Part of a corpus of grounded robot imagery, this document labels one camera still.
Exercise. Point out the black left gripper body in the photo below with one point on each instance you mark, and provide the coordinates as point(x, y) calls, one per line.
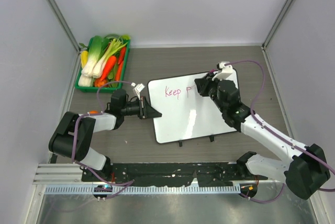
point(132, 109)

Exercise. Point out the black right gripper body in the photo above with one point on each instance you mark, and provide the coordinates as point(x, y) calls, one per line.
point(210, 87)

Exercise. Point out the white whiteboard with black frame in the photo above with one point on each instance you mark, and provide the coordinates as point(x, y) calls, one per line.
point(185, 114)

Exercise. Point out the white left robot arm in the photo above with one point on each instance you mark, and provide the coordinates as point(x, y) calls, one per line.
point(73, 135)

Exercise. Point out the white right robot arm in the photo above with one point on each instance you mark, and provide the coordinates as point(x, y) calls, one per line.
point(302, 168)

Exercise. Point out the orange toy fruit in tray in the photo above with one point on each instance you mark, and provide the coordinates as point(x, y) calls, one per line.
point(100, 83)

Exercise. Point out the green plastic tray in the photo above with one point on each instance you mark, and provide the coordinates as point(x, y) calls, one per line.
point(86, 84)

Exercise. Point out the orange toy carrot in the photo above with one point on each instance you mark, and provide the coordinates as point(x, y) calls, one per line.
point(108, 67)

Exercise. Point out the red toy chili pepper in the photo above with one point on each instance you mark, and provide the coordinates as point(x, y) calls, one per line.
point(122, 55)

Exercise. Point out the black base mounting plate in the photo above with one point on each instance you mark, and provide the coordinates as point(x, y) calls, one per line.
point(208, 174)

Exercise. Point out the white green toy leek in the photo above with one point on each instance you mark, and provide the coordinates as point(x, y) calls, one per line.
point(114, 46)

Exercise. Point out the yellow toy corn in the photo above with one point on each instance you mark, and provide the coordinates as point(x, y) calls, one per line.
point(84, 58)

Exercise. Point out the white green toy bok choy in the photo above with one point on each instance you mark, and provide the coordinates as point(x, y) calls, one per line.
point(93, 56)

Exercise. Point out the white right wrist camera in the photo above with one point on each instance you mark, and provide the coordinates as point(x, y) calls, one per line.
point(224, 70)

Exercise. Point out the white slotted cable duct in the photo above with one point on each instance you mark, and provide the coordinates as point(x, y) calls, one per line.
point(132, 190)

